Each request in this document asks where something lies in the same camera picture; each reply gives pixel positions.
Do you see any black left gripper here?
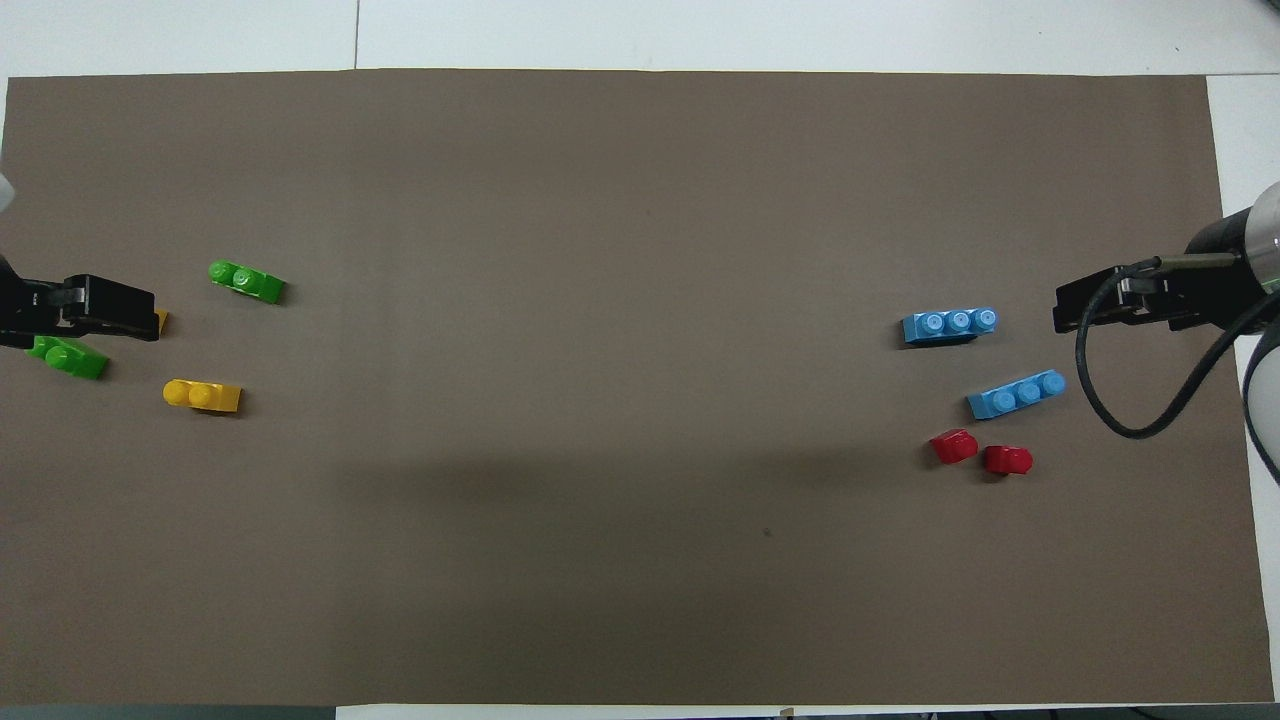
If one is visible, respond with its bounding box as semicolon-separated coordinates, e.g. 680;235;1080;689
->
0;256;160;350

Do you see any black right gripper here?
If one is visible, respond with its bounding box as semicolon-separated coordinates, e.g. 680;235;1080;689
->
1054;254;1273;335

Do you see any green two-stud toy block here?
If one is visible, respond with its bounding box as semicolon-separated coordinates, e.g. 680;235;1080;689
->
208;260;287;305
24;335;110;382

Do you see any blue three-stud toy block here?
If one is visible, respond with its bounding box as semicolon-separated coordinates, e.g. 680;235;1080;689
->
900;307;999;349
966;369;1067;421

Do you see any brown paper table mat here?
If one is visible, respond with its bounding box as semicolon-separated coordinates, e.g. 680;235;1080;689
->
0;68;1276;707

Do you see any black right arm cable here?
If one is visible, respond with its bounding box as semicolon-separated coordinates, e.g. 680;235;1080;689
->
1075;254;1280;440

